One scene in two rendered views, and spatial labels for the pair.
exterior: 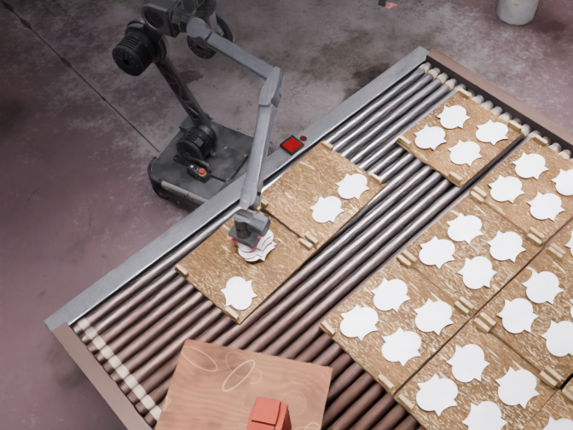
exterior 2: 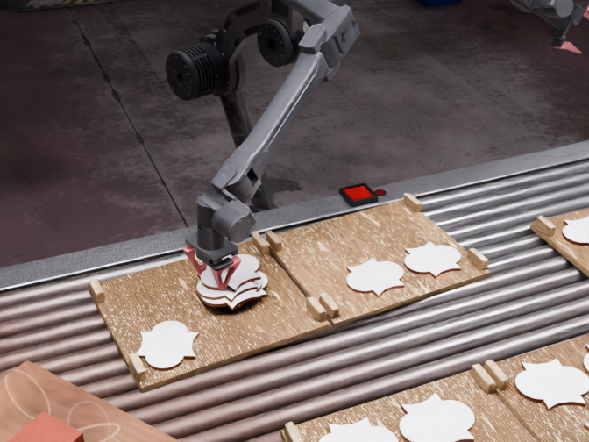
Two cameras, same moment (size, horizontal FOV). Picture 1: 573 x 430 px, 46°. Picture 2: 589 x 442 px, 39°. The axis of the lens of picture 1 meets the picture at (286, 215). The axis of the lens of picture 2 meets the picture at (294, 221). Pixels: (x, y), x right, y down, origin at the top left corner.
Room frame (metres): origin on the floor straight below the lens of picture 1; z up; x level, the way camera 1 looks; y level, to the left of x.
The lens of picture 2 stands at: (0.02, -0.37, 2.07)
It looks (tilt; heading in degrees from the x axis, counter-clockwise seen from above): 33 degrees down; 15
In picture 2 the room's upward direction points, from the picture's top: 1 degrees clockwise
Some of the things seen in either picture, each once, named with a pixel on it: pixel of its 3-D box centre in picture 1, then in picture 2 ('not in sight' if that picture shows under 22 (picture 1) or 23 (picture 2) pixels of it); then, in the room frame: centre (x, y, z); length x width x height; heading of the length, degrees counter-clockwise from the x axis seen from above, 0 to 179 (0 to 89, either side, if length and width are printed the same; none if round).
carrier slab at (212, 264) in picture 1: (245, 259); (205, 307); (1.32, 0.17, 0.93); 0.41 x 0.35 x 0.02; 133
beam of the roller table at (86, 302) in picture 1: (263, 174); (298, 222); (1.76, 0.08, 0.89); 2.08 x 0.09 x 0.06; 129
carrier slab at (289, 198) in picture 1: (319, 193); (373, 256); (1.61, -0.14, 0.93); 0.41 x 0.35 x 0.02; 132
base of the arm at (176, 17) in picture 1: (183, 21); not in sight; (2.08, 0.33, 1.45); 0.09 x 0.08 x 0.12; 148
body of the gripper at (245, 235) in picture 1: (243, 229); (211, 235); (1.35, 0.16, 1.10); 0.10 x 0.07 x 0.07; 59
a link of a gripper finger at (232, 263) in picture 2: (250, 242); (218, 268); (1.33, 0.14, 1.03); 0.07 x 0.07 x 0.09; 59
